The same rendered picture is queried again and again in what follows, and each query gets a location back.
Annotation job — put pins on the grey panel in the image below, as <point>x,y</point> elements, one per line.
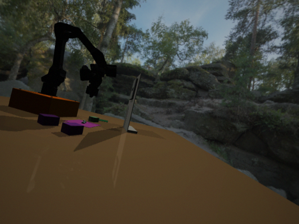
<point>133,93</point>

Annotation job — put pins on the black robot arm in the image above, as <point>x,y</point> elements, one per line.
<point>56,74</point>

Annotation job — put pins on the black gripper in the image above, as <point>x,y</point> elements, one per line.
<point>95,80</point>

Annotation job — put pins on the green cube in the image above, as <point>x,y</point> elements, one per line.
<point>93,119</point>

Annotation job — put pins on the purple square block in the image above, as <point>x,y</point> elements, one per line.
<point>51,120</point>

